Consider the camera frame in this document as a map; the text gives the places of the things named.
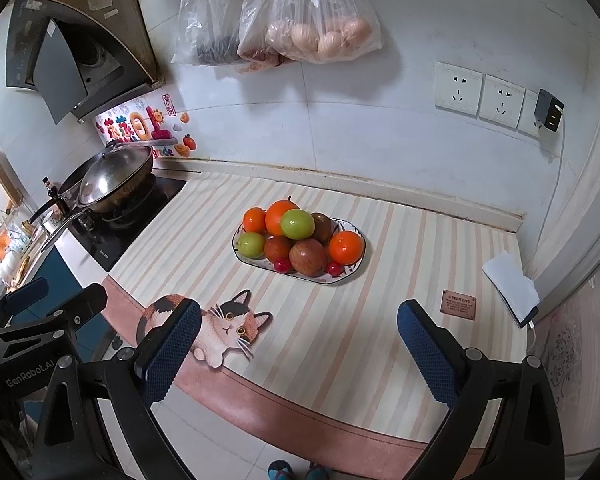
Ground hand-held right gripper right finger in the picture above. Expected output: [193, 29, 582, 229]
[396, 299, 566, 480]

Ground white power bank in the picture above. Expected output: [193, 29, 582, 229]
[481, 252, 541, 330]

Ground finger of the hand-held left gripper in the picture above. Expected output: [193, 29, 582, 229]
[0, 276, 50, 333]
[0, 282, 108, 358]

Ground steel wok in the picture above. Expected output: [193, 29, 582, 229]
[28, 152, 156, 223]

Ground rack of condiment containers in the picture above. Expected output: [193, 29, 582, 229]
[0, 207, 46, 291]

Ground white wall socket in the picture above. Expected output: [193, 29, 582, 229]
[480, 74, 527, 130]
[517, 89, 543, 138]
[434, 61, 483, 116]

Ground steel wok lid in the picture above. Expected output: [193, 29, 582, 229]
[76, 146, 153, 207]

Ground striped cat print mat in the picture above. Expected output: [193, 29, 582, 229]
[101, 172, 531, 471]

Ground white charging cable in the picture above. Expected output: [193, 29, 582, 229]
[525, 120, 567, 348]

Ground blue cabinet door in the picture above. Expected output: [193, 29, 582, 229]
[27, 247, 113, 361]

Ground plastic bag of eggs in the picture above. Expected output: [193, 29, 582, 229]
[237, 0, 383, 66]

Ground black range hood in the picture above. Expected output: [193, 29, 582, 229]
[5, 0, 153, 126]

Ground clear bag with dark contents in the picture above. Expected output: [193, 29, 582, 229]
[171, 0, 251, 67]

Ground dark red apple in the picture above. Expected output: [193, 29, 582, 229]
[310, 212, 335, 245]
[264, 236, 295, 262]

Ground wooden cutting board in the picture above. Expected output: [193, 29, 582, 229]
[0, 143, 28, 211]

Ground plastic bag with reddish food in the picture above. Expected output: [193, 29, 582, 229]
[237, 45, 291, 75]

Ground green apple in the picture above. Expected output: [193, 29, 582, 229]
[236, 232, 267, 258]
[280, 208, 316, 240]

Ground colourful wall stickers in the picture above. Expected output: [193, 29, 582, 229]
[94, 92, 198, 158]

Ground dark sauce bottle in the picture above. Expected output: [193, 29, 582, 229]
[41, 176, 71, 213]

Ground black charger plug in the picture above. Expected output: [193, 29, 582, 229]
[534, 89, 565, 133]

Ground orange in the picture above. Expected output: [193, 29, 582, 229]
[328, 230, 366, 265]
[242, 206, 268, 235]
[265, 200, 301, 237]

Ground steel pan with long handle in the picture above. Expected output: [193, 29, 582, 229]
[40, 207, 101, 258]

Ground black glass cooktop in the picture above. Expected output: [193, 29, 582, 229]
[55, 175, 188, 273]

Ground patterned oval plate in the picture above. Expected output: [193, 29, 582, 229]
[231, 216, 367, 287]

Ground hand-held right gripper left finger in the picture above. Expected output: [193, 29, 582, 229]
[30, 297, 203, 480]

